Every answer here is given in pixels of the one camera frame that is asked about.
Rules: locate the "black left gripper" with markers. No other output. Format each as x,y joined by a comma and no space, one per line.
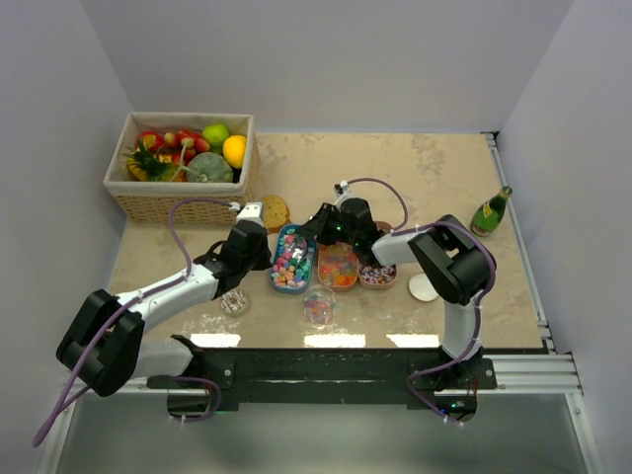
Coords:
264,262

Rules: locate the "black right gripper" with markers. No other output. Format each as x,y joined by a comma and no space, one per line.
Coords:
318,224

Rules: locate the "orange tray of gummy stars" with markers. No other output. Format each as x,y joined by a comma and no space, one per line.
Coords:
337,267

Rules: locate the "blue tray of star candies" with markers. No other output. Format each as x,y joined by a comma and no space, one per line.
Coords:
286,279

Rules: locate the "silver metal scoop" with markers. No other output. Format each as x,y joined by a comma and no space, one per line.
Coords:
301,253

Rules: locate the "pink tray of lollipops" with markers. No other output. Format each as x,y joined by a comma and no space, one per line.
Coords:
377,278

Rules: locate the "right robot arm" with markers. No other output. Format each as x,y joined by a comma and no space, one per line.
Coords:
460,269

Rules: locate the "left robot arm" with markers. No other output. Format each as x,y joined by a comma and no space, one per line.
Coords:
103,345

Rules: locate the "sprinkled donut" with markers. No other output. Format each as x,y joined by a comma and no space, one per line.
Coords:
234,302

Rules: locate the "clear glass jar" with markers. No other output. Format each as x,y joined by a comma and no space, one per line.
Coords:
319,305

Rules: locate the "green pumpkin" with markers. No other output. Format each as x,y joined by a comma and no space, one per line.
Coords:
209,167

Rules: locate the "round cream jar lid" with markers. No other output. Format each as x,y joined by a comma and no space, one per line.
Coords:
421,288

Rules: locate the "yellow lemon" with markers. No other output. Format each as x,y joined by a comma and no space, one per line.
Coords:
234,150

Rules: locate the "green lime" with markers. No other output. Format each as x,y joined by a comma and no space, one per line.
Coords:
216,134

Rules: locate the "red strawberries bunch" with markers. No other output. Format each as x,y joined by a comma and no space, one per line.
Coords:
168,146

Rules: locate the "wicker basket with liner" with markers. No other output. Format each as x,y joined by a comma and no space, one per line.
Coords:
150,202

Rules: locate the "small pineapple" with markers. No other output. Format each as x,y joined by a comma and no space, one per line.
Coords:
145,167

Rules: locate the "green glass bottle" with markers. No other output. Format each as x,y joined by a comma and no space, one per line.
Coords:
490,214

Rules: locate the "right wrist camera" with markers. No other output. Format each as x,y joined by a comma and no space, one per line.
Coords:
343,192

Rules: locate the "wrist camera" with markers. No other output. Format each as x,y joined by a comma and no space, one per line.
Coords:
252,211
343,192

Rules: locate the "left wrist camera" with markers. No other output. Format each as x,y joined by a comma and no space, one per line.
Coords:
252,211

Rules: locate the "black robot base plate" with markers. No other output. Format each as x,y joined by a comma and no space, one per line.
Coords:
416,378

